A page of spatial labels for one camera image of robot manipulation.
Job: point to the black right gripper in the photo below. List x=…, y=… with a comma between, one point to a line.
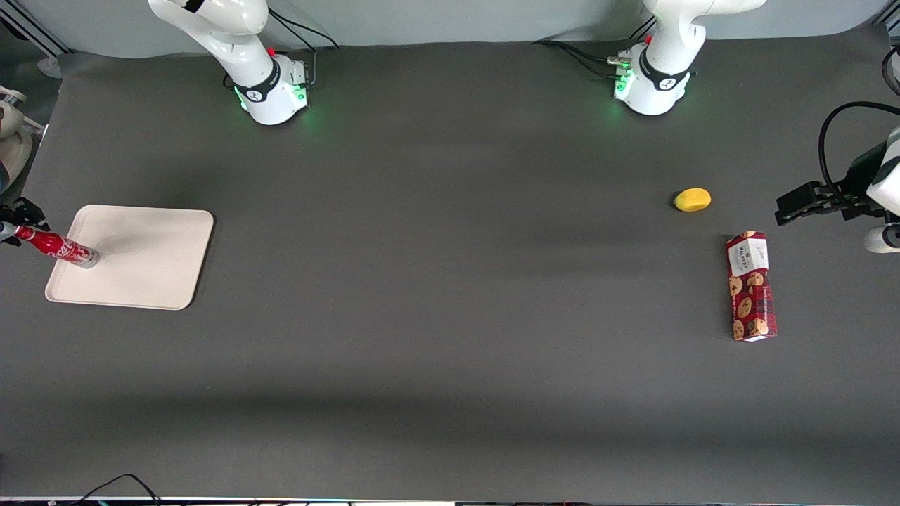
x=21, y=211

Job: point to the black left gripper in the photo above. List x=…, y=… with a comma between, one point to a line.
x=853, y=184

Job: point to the red coke bottle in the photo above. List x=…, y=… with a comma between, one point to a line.
x=60, y=247

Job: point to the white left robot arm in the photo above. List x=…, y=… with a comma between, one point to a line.
x=657, y=88

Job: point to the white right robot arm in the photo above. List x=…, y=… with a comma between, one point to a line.
x=261, y=91

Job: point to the beige plastic tray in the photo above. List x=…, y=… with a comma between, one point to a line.
x=140, y=256

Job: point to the red cookie box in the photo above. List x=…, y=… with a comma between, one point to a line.
x=751, y=288

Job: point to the yellow lemon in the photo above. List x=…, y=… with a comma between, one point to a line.
x=692, y=199

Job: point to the aluminium frame bar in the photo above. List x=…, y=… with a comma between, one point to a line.
x=31, y=31

